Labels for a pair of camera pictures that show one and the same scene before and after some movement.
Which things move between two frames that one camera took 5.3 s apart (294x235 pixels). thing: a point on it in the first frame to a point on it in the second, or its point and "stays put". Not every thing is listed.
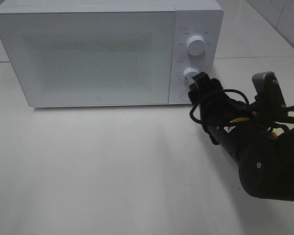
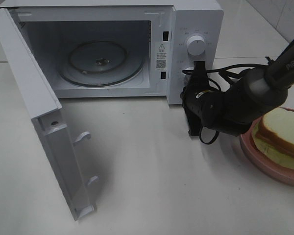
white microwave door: (69, 59) to (43, 106)
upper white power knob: (196, 45) stays put
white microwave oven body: (110, 53) stays put
